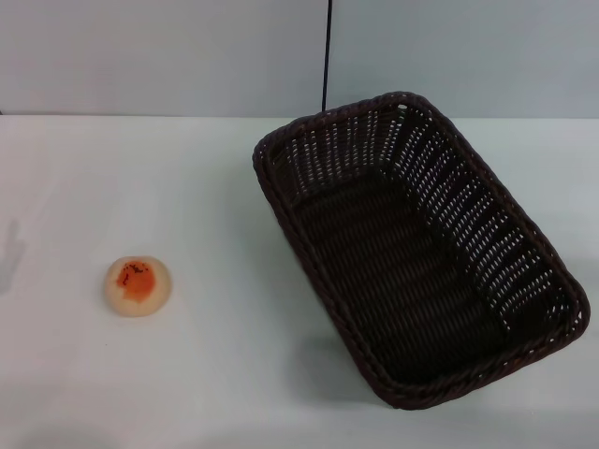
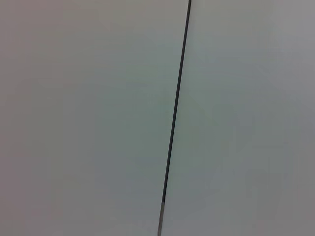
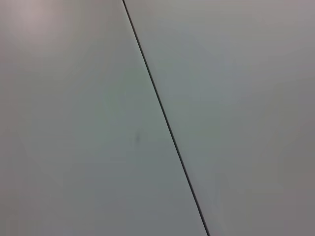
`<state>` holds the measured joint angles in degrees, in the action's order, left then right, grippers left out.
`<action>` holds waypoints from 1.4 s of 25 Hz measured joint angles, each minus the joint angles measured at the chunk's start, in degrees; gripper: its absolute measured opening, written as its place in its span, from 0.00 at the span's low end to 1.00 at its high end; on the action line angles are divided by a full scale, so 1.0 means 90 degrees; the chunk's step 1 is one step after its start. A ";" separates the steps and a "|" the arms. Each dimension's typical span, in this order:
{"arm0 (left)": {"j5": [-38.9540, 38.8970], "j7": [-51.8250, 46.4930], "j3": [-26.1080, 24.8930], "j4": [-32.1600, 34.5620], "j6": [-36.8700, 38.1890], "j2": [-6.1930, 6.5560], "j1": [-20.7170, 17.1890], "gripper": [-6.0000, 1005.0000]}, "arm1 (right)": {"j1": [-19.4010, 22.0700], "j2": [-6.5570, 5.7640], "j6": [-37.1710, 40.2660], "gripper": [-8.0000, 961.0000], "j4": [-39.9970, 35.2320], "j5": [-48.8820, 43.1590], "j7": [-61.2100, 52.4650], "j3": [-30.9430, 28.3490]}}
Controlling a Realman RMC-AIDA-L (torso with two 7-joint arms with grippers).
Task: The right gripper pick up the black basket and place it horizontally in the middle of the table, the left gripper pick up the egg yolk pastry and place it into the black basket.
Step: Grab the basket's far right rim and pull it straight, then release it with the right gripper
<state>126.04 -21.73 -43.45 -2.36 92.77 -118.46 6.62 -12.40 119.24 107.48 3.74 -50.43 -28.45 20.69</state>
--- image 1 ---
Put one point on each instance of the black woven wicker basket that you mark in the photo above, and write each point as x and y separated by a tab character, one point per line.
398	280

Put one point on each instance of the round bun with orange centre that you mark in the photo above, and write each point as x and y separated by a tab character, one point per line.
138	287

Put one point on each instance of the black vertical wall strip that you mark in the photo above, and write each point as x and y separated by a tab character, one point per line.
327	51

